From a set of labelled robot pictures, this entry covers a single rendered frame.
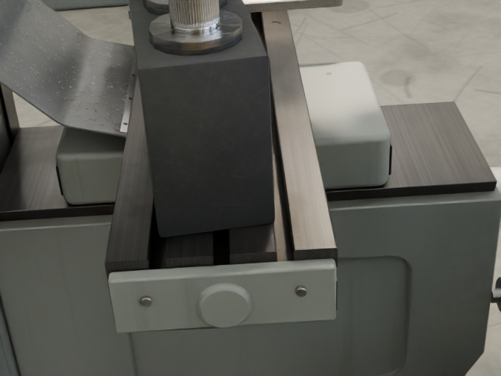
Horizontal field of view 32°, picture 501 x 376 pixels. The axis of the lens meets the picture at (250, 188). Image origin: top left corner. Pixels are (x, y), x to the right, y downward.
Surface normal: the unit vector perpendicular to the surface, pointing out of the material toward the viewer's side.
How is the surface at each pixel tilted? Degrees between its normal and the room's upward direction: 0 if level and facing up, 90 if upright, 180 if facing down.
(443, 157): 0
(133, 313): 90
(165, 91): 90
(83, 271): 90
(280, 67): 0
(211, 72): 90
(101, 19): 0
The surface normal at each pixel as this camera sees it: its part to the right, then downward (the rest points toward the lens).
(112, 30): -0.05, -0.85
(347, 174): 0.04, 0.53
